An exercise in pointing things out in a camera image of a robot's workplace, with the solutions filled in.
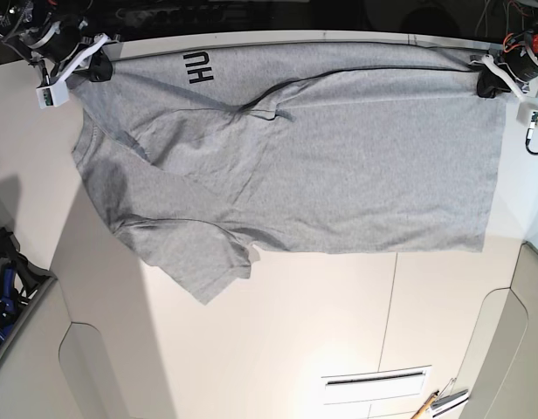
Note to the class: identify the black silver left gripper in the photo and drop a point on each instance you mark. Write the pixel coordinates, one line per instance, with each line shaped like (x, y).
(509, 71)

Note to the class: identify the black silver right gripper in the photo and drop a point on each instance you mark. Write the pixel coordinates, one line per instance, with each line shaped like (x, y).
(61, 39)

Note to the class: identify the grey T-shirt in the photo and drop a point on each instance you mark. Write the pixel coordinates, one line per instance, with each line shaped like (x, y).
(191, 158)

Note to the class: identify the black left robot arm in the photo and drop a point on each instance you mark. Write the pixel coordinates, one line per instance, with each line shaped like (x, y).
(528, 11)

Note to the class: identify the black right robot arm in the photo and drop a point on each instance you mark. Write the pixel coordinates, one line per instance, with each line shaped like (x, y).
(17, 17)

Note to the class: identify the blue black equipment pile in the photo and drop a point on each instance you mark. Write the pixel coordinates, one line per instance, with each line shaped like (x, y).
(20, 280)

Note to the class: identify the white vent plate with slot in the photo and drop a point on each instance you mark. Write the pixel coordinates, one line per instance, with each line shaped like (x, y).
(375, 387)

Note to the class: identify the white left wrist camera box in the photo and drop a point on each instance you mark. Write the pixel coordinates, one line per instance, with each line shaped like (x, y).
(527, 114)

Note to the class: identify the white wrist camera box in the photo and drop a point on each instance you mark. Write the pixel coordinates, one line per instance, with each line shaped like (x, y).
(52, 96)
(527, 114)

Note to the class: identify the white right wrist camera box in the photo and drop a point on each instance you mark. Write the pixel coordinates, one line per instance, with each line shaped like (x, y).
(52, 96)

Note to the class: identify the wooden handled tool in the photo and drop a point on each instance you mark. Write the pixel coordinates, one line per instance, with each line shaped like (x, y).
(432, 398)

